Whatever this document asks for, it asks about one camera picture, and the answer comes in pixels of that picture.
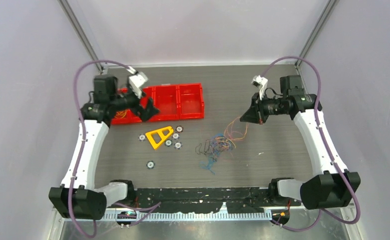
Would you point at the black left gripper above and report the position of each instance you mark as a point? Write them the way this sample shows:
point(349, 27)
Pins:
point(145, 114)

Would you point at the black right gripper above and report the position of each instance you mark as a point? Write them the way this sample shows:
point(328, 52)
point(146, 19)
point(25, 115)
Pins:
point(252, 115)

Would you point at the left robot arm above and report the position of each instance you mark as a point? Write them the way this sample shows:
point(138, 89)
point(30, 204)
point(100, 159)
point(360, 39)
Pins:
point(77, 197)

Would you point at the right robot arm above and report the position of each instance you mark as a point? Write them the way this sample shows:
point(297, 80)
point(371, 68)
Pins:
point(332, 181)

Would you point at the red plastic bin far left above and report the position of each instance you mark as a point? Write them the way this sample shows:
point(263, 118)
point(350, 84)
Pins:
point(123, 117)

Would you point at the red plastic bin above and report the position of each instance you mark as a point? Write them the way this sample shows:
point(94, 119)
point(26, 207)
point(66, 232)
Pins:
point(166, 101)
point(123, 117)
point(146, 94)
point(191, 101)

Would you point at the green 50 poker chip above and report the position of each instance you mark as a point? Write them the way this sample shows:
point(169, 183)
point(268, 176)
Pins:
point(168, 143)

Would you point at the black 100 poker chip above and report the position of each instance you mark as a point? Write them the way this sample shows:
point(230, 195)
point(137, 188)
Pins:
point(179, 129)

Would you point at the blue 10 poker chip upper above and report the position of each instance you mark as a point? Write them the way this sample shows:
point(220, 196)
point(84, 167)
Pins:
point(175, 136)

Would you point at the blue 10 poker chip right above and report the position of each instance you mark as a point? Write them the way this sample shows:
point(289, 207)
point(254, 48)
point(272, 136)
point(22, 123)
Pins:
point(178, 145)

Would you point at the red plastic bin far right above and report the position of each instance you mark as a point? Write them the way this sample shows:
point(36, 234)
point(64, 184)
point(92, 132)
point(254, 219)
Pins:
point(191, 101)

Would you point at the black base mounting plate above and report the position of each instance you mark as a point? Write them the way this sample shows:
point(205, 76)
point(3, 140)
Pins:
point(207, 200)

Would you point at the yellow plastic triangle frame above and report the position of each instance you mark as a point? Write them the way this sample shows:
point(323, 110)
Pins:
point(157, 137)

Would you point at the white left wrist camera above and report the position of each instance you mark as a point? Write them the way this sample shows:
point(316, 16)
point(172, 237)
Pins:
point(136, 81)

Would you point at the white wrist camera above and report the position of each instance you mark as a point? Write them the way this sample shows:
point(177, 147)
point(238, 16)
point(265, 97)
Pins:
point(261, 83)
point(136, 81)

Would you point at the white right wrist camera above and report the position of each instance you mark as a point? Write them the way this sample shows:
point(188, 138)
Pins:
point(261, 83)

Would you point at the white slotted cable duct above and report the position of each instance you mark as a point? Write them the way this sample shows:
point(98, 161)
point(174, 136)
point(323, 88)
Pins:
point(222, 215)

